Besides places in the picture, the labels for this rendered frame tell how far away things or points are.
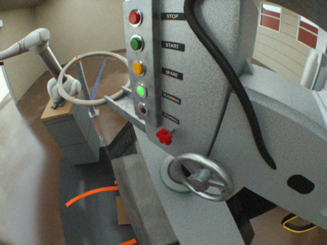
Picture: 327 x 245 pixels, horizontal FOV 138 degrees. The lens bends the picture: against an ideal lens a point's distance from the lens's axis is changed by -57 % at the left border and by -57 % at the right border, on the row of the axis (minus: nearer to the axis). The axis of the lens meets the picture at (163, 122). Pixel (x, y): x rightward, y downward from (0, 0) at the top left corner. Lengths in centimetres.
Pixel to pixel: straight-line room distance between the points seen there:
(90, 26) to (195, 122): 713
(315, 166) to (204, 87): 25
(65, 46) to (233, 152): 770
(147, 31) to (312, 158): 35
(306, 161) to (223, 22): 25
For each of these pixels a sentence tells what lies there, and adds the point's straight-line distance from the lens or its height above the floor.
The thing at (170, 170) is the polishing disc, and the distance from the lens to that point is 67.
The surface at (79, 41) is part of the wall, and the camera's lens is 747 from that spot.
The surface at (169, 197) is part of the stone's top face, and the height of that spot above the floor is 83.
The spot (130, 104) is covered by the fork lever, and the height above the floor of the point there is 109.
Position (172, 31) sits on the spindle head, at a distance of 24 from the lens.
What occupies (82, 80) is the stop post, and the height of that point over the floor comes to 69.
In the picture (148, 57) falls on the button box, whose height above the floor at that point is 140.
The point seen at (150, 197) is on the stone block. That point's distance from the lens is 72.
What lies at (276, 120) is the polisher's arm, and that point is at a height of 137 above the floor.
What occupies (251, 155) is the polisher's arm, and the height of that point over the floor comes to 128.
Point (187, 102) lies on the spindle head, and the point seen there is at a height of 133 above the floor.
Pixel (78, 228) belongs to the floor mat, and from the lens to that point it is 172.
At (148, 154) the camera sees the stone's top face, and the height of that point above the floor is 83.
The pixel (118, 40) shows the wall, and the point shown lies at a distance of 717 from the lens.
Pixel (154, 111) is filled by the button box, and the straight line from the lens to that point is 31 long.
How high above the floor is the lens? 148
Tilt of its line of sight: 43 degrees down
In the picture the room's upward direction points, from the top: 1 degrees counter-clockwise
